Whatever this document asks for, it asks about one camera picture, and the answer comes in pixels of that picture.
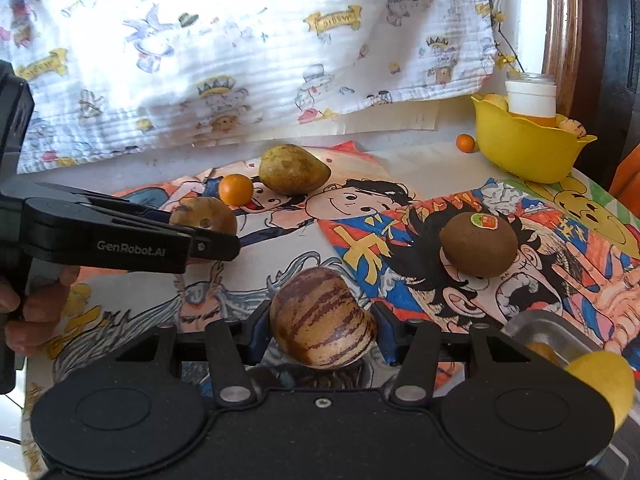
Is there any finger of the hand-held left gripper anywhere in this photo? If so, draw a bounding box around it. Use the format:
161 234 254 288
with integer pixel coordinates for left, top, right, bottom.
111 216 241 263
29 181 174 224

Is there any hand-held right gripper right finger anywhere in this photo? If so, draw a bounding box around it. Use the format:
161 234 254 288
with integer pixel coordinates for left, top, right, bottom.
371 301 527 408

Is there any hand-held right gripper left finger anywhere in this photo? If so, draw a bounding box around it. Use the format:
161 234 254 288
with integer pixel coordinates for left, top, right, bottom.
115 303 274 408

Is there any heavily striped pepino melon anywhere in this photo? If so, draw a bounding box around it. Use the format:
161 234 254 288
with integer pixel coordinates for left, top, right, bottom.
268 267 379 371

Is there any grey metal tray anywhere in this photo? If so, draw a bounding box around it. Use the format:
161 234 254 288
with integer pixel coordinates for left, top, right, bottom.
500 309 640 480

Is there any yellow lemon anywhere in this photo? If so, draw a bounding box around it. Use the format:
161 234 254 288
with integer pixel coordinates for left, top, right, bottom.
564 350 636 434

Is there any yellow scalloped plastic bowl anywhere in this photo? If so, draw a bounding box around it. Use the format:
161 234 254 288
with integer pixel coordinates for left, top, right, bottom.
469 93 599 185

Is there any person's left hand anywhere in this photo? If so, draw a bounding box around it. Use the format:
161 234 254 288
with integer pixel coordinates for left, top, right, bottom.
0 265 81 359

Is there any dragon drawing sheet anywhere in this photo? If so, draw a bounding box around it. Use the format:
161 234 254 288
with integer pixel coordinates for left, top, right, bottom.
22 247 352 412

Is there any comic character drawing sheet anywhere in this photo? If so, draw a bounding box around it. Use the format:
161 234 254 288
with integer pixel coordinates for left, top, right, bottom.
317 177 640 377

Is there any green-brown mango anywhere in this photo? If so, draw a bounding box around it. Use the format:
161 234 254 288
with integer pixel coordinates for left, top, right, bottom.
258 143 332 195

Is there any brown kiwi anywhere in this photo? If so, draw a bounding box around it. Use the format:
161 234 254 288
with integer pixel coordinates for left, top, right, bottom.
438 212 519 279

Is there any cartoon children drawing sheet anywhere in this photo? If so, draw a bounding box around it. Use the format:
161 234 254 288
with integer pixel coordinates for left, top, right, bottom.
80 140 419 281

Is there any white cartoon printed blanket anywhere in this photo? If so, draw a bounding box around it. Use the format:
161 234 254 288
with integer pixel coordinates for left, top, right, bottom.
0 0 507 177

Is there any beige paper sheet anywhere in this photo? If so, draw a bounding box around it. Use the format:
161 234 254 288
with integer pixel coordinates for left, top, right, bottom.
344 101 436 136

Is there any glass jar with white sleeve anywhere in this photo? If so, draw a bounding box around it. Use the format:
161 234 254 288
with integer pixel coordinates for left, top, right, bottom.
504 72 558 129

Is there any pepino melon with faint stripes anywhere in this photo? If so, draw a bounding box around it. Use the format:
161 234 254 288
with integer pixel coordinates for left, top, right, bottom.
557 115 589 140

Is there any yellow flowering twig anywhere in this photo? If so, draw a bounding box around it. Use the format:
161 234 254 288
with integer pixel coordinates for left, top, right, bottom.
487 0 527 74

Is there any brown wooden door frame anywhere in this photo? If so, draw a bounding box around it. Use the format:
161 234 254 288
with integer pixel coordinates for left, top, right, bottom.
542 0 609 137

